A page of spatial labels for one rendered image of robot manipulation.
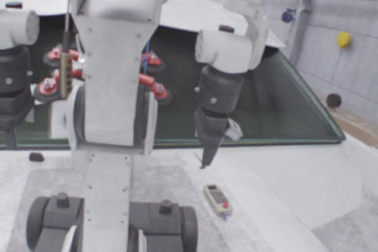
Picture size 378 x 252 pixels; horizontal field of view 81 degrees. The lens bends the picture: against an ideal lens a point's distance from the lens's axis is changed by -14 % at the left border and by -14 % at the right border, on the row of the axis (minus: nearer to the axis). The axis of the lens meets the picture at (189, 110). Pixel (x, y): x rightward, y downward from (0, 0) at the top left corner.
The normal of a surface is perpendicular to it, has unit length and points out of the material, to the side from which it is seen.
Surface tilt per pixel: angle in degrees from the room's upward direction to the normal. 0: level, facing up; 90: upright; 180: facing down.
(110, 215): 60
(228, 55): 102
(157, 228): 45
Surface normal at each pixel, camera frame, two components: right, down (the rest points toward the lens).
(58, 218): 0.22, -0.39
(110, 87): 0.12, 0.53
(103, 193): 0.21, -0.14
